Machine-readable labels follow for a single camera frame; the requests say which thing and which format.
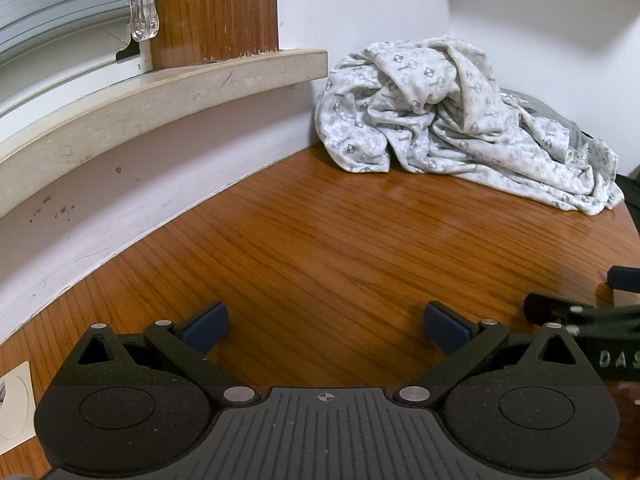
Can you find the beige window sill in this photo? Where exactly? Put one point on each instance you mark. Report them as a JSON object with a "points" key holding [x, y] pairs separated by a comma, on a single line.
{"points": [[125, 110]]}

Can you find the wooden window frame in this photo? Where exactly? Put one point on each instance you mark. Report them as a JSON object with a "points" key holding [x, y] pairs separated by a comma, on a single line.
{"points": [[215, 10]]}

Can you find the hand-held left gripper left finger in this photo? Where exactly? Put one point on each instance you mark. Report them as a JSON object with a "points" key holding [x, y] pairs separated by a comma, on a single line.
{"points": [[207, 329]]}

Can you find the clear plastic clip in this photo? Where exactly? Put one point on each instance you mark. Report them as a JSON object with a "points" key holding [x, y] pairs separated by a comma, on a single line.
{"points": [[144, 15]]}

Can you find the white patterned shirt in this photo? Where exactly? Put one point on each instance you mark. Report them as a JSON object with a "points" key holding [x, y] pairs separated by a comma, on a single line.
{"points": [[425, 110]]}

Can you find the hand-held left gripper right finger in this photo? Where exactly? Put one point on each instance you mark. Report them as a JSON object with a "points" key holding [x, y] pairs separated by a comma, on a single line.
{"points": [[442, 329]]}

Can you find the grey printed t-shirt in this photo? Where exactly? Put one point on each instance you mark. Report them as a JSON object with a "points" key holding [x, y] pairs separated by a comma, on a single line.
{"points": [[540, 110]]}

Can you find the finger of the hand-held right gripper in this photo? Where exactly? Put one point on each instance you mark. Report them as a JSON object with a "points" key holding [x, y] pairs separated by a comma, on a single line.
{"points": [[545, 306], [625, 278]]}

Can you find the grey window blind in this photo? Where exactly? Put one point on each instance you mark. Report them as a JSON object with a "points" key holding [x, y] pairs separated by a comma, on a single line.
{"points": [[60, 10]]}

